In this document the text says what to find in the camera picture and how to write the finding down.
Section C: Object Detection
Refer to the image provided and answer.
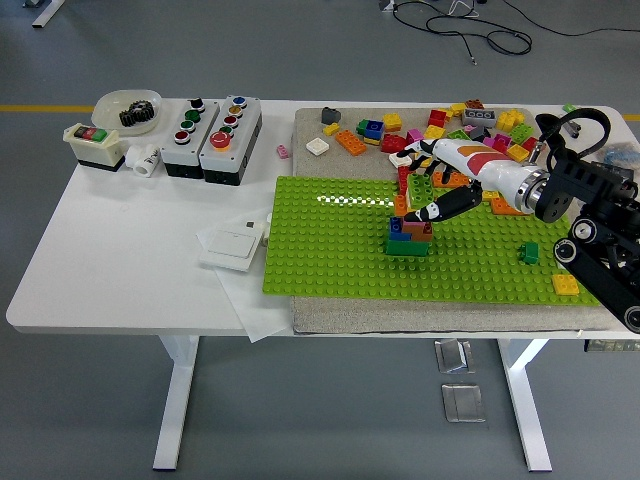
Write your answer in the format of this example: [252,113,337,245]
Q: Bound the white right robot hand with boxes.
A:
[399,139,532,225]

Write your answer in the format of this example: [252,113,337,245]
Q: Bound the grey long toy brick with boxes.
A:
[461,108,499,126]

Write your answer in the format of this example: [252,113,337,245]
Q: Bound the blue toy brick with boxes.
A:
[388,217,411,244]

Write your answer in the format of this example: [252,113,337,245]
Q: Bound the blue green yellow brick stack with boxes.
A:
[355,118,386,147]

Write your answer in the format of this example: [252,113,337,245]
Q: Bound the green square toy brick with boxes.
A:
[384,241,430,258]

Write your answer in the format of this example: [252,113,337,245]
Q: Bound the green studded baseplate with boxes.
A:
[262,174,601,307]

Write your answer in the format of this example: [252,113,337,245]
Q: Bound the grey-brown mat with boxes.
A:
[290,106,628,335]

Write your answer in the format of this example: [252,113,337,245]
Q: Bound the silver floor socket plate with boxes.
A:
[440,382,487,425]
[433,338,476,375]

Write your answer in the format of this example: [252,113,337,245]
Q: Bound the dark keyed panel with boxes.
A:
[583,338,640,354]

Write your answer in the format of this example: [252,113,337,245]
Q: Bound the white table leg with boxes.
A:
[152,334,201,471]
[497,337,554,474]

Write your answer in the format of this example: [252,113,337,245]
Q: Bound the emergency stop control box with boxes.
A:
[199,94,264,186]

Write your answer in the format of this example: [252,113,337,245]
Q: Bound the white paper sheet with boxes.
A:
[195,214,294,345]

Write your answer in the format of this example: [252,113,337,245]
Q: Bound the three-button control box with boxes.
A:
[159,98,221,180]

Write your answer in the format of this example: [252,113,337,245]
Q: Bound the white pipe tee fitting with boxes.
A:
[124,143,162,179]

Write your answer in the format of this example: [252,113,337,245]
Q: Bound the black metal gears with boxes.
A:
[118,99,156,132]

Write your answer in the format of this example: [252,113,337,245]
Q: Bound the white bowl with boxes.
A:
[92,88,164,137]

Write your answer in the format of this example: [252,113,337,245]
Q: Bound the white furniture foot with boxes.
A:
[32,0,66,29]

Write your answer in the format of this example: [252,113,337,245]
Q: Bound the looped black floor cable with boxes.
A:
[392,0,532,67]

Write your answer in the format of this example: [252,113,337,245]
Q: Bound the long black floor cable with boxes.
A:
[504,0,640,37]

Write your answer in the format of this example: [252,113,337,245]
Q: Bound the white wall switch plate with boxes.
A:
[198,227,265,274]

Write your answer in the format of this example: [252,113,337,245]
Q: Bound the white red-green switch box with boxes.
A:
[63,122,127,174]

